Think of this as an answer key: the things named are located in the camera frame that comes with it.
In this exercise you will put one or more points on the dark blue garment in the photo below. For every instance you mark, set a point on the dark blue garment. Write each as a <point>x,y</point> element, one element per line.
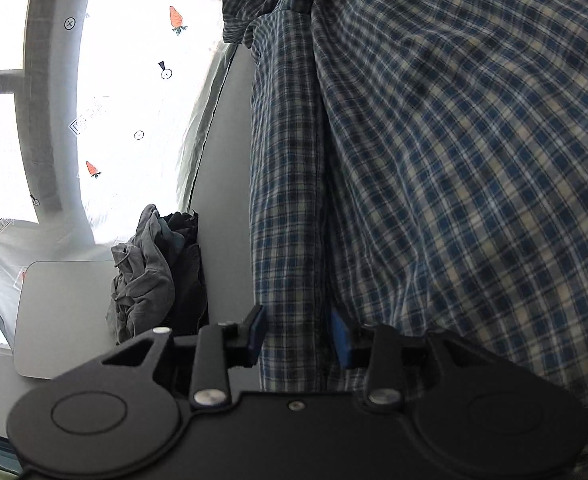
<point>169,237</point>

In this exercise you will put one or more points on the dark brown garment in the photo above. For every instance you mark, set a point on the dark brown garment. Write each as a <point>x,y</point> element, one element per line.
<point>189,290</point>

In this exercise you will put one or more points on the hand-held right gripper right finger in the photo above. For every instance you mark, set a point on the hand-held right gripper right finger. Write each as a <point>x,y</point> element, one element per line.
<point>341,341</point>

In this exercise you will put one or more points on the blue plaid shirt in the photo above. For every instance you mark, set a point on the blue plaid shirt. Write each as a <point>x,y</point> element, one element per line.
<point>449,160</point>

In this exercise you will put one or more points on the grey garment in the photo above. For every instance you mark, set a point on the grey garment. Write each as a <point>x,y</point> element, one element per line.
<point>138,280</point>

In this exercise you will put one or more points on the carrot printed white sheet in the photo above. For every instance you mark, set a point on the carrot printed white sheet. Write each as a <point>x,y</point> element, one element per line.
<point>123,85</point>

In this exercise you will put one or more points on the white board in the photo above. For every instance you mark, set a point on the white board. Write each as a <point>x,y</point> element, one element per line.
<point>58,320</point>

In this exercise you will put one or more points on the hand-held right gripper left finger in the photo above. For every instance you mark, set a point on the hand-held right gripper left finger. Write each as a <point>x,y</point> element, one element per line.
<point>258,332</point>

